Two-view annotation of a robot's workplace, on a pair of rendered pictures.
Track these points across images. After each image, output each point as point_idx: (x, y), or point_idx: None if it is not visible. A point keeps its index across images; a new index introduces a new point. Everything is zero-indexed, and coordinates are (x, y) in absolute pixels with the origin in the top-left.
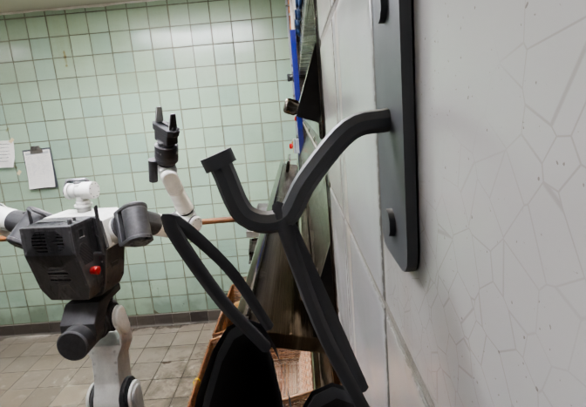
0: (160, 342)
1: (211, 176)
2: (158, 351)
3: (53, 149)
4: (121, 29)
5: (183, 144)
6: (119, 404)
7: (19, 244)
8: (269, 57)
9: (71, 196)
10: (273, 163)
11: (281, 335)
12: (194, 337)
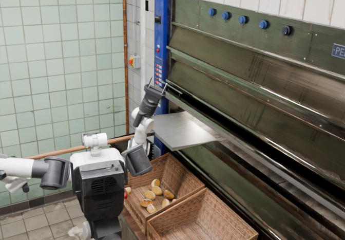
0: (14, 230)
1: (50, 84)
2: (19, 238)
3: None
4: None
5: (24, 57)
6: None
7: (56, 187)
8: None
9: (89, 146)
10: (103, 71)
11: None
12: (43, 220)
